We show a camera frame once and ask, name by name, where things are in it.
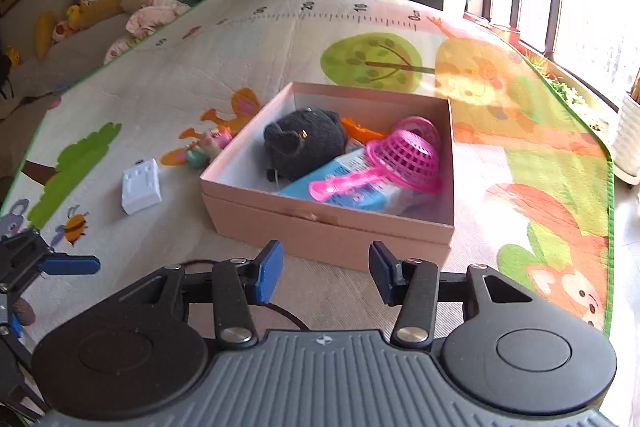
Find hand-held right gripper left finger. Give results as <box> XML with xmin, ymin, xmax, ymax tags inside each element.
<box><xmin>122</xmin><ymin>239</ymin><xmax>285</xmax><ymax>349</ymax></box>

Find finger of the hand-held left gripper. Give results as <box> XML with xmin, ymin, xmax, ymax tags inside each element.
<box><xmin>0</xmin><ymin>294</ymin><xmax>51</xmax><ymax>420</ymax></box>
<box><xmin>0</xmin><ymin>227</ymin><xmax>101</xmax><ymax>295</ymax></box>

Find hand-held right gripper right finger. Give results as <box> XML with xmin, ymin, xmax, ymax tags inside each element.
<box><xmin>368</xmin><ymin>241</ymin><xmax>533</xmax><ymax>350</ymax></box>

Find pink cardboard box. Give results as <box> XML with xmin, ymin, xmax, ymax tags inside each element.
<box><xmin>200</xmin><ymin>81</ymin><xmax>456</xmax><ymax>273</ymax></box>

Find blue and white packet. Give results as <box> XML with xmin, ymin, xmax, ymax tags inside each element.
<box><xmin>277</xmin><ymin>146</ymin><xmax>416</xmax><ymax>214</ymax></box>

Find pink plastic strainer scoop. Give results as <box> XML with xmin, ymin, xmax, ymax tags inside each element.
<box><xmin>308</xmin><ymin>116</ymin><xmax>443</xmax><ymax>205</ymax></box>

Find small pink and green toy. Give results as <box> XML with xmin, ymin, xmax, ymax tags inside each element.
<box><xmin>186</xmin><ymin>127</ymin><xmax>236</xmax><ymax>168</ymax></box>

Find black plush toy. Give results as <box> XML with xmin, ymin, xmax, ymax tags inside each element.
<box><xmin>263</xmin><ymin>107</ymin><xmax>347</xmax><ymax>182</ymax></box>

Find orange plastic toy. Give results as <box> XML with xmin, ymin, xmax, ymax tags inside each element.
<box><xmin>340</xmin><ymin>117</ymin><xmax>388</xmax><ymax>145</ymax></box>

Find yellow banana plush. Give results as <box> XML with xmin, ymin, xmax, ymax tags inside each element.
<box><xmin>34</xmin><ymin>11</ymin><xmax>58</xmax><ymax>60</ymax></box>

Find long yellow plush toy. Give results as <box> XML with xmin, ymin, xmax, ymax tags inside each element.
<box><xmin>65</xmin><ymin>0</ymin><xmax>126</xmax><ymax>30</ymax></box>

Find printed play mat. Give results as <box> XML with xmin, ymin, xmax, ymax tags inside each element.
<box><xmin>0</xmin><ymin>0</ymin><xmax>615</xmax><ymax>343</ymax></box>

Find pink clothes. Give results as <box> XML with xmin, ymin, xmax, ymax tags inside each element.
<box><xmin>125</xmin><ymin>0</ymin><xmax>193</xmax><ymax>38</ymax></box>

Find long planter with small plants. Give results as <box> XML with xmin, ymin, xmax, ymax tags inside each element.
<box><xmin>520</xmin><ymin>42</ymin><xmax>621</xmax><ymax>132</ymax></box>

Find white plant pot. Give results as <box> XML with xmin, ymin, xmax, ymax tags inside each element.
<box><xmin>612</xmin><ymin>92</ymin><xmax>640</xmax><ymax>185</ymax></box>

